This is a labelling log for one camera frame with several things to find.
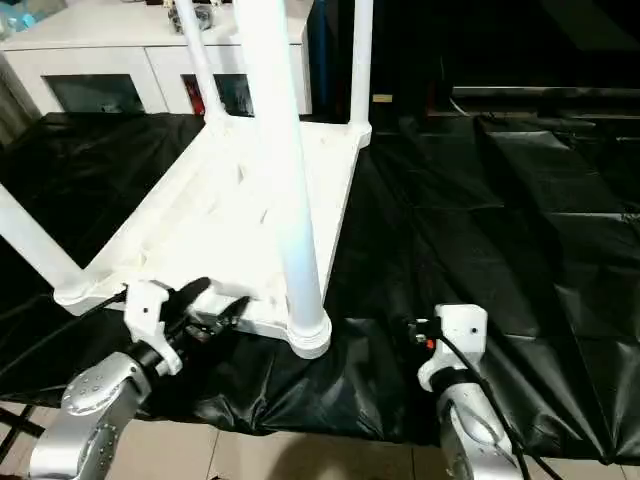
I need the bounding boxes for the white plastic table top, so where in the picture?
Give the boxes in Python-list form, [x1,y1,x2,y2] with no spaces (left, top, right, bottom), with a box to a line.
[52,119,375,360]

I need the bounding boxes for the white plastic table leg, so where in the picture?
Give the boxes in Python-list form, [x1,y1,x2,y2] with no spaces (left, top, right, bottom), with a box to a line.
[0,183,85,292]
[231,0,335,360]
[172,0,230,130]
[346,0,377,132]

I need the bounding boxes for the black plastic mat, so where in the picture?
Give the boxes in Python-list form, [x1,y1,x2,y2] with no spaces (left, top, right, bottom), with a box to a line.
[0,110,640,465]

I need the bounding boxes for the white glass-door cabinet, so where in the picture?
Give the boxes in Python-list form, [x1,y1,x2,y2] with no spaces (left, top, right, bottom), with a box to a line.
[0,0,315,117]

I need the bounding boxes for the grey curtain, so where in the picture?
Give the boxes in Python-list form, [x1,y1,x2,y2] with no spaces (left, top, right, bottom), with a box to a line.
[0,53,42,147]

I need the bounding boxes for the black horizontal bar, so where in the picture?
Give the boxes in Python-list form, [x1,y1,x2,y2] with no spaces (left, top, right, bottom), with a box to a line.
[449,84,640,102]

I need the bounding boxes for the dark patterned bundle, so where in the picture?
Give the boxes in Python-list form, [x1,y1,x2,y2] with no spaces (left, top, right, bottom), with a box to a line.
[168,3,217,35]

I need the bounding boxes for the dark furniture with brass label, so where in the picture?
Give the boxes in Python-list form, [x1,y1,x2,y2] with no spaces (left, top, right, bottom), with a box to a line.
[309,0,640,116]

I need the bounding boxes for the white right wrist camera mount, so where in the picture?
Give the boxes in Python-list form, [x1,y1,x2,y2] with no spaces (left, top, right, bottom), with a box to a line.
[416,302,490,395]

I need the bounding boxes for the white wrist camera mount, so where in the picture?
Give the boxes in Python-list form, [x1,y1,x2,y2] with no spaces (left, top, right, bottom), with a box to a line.
[122,279,185,377]
[416,302,490,395]

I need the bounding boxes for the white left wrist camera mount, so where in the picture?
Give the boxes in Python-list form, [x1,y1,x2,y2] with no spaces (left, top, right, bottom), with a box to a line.
[122,279,185,377]

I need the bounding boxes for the black folding table frame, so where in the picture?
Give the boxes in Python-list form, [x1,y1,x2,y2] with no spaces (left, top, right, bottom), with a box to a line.
[0,398,42,442]

